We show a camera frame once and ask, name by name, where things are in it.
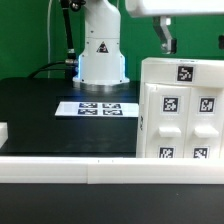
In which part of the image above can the white cabinet door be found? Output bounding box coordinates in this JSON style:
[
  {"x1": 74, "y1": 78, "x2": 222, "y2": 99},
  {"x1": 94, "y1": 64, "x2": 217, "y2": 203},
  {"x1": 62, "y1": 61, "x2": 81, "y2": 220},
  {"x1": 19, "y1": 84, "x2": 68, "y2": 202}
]
[
  {"x1": 184, "y1": 88, "x2": 224, "y2": 159},
  {"x1": 145, "y1": 84, "x2": 190, "y2": 158}
]

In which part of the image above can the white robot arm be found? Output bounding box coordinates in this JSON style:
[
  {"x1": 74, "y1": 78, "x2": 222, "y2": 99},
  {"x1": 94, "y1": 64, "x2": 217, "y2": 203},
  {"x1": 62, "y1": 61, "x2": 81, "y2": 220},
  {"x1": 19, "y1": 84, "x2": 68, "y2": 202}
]
[{"x1": 73, "y1": 0, "x2": 224, "y2": 91}]

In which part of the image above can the white fence rail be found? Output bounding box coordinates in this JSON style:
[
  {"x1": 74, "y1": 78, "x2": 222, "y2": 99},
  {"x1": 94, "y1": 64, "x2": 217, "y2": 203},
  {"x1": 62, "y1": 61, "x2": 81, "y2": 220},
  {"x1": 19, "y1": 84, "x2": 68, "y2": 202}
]
[
  {"x1": 0, "y1": 122, "x2": 8, "y2": 149},
  {"x1": 0, "y1": 156, "x2": 224, "y2": 184}
]

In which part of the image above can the white cabinet top block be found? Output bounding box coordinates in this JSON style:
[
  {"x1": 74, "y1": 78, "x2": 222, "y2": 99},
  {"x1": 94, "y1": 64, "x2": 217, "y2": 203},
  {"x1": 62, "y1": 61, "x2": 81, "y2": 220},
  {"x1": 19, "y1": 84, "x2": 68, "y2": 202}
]
[{"x1": 141, "y1": 58, "x2": 224, "y2": 88}]

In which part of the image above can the white thin cable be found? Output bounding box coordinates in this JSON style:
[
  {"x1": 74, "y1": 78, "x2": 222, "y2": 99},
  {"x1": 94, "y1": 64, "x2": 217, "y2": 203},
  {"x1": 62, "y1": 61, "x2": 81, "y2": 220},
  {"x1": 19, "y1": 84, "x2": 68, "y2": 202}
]
[{"x1": 47, "y1": 0, "x2": 54, "y2": 79}]

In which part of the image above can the white front fence rail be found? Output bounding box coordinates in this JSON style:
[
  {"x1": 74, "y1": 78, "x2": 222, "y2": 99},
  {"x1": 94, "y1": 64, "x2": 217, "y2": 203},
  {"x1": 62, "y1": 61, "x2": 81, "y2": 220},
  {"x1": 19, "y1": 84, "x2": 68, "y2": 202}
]
[{"x1": 0, "y1": 156, "x2": 224, "y2": 184}]

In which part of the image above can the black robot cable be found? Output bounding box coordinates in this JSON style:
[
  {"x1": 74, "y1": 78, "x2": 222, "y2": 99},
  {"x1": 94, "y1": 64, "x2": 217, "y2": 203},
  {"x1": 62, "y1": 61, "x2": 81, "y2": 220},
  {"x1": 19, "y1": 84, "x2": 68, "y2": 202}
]
[{"x1": 27, "y1": 0, "x2": 84, "y2": 81}]

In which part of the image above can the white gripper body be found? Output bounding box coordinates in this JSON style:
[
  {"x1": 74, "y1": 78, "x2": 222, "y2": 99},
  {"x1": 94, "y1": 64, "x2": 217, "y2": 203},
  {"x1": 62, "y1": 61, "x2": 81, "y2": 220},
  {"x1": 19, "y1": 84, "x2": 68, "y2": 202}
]
[{"x1": 125, "y1": 0, "x2": 224, "y2": 17}]

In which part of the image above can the white left fence rail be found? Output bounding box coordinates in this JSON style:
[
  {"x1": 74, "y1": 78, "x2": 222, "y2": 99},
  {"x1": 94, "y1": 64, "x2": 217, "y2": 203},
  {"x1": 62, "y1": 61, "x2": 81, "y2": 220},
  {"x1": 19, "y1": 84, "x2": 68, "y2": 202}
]
[{"x1": 0, "y1": 122, "x2": 8, "y2": 149}]

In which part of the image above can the white cabinet body box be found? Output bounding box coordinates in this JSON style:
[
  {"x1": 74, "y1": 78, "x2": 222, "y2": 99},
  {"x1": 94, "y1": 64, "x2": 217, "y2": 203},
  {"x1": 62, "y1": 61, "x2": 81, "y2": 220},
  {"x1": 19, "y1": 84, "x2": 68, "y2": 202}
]
[{"x1": 136, "y1": 83, "x2": 224, "y2": 158}]

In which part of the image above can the white marker base sheet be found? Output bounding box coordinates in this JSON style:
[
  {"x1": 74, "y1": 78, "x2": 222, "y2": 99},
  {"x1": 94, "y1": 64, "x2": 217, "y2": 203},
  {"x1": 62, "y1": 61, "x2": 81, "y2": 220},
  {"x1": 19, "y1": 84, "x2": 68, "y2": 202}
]
[{"x1": 55, "y1": 101, "x2": 139, "y2": 118}]

